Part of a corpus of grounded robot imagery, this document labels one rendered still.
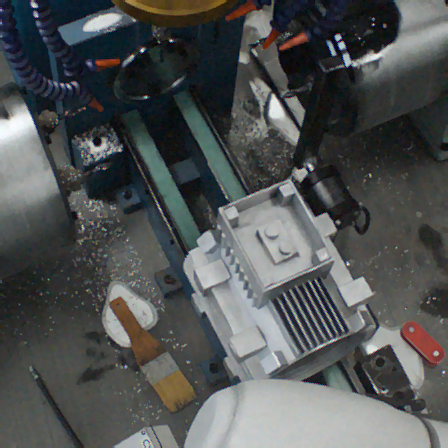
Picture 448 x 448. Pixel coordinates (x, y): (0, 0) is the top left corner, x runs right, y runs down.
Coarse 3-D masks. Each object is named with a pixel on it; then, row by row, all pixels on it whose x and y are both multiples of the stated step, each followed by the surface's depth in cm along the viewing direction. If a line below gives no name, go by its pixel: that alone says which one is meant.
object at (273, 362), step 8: (208, 232) 117; (216, 232) 118; (200, 240) 117; (208, 240) 117; (216, 240) 117; (200, 248) 117; (208, 248) 117; (216, 248) 118; (360, 312) 114; (352, 320) 114; (360, 320) 113; (368, 320) 114; (352, 328) 114; (360, 328) 113; (272, 352) 110; (280, 352) 111; (352, 352) 125; (264, 360) 111; (272, 360) 110; (280, 360) 110; (264, 368) 111; (272, 368) 110; (280, 368) 111
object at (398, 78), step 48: (288, 0) 133; (384, 0) 126; (432, 0) 129; (288, 48) 140; (336, 48) 125; (384, 48) 125; (432, 48) 128; (288, 96) 130; (336, 96) 131; (384, 96) 128; (432, 96) 135
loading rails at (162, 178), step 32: (192, 96) 146; (128, 128) 142; (192, 128) 143; (128, 160) 145; (160, 160) 140; (192, 160) 149; (224, 160) 141; (128, 192) 148; (160, 192) 138; (224, 192) 139; (256, 192) 138; (160, 224) 140; (192, 224) 136; (160, 288) 143; (192, 288) 136; (224, 352) 133; (320, 384) 130; (352, 384) 127
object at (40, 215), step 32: (0, 96) 117; (0, 128) 113; (32, 128) 113; (0, 160) 112; (32, 160) 113; (0, 192) 112; (32, 192) 113; (64, 192) 117; (0, 224) 113; (32, 224) 115; (64, 224) 117; (0, 256) 115; (32, 256) 119
